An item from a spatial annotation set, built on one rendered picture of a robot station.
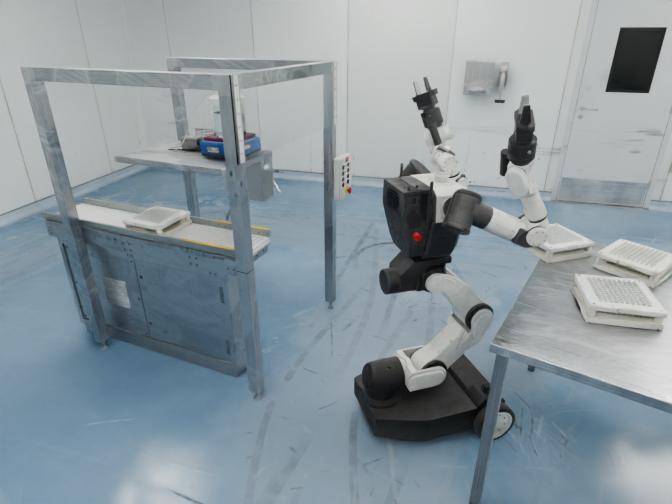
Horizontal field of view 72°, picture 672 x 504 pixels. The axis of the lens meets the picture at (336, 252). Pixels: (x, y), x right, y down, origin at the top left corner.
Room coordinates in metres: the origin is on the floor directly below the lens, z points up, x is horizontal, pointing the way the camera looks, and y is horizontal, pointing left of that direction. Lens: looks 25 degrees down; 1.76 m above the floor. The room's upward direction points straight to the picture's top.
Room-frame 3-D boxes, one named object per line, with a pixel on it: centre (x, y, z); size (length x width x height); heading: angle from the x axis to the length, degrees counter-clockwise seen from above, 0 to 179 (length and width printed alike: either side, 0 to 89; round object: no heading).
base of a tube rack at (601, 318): (1.47, -1.03, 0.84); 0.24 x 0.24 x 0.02; 77
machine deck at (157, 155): (2.17, 0.67, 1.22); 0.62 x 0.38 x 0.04; 67
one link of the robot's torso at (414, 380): (1.80, -0.40, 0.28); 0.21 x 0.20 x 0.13; 107
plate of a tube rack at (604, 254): (1.78, -1.29, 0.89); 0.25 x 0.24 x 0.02; 128
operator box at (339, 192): (2.81, -0.04, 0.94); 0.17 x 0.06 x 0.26; 157
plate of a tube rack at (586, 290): (1.47, -1.03, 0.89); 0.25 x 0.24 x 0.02; 167
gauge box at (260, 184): (2.22, 0.43, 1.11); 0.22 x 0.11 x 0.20; 67
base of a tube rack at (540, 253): (1.99, -1.02, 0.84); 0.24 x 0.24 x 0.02; 17
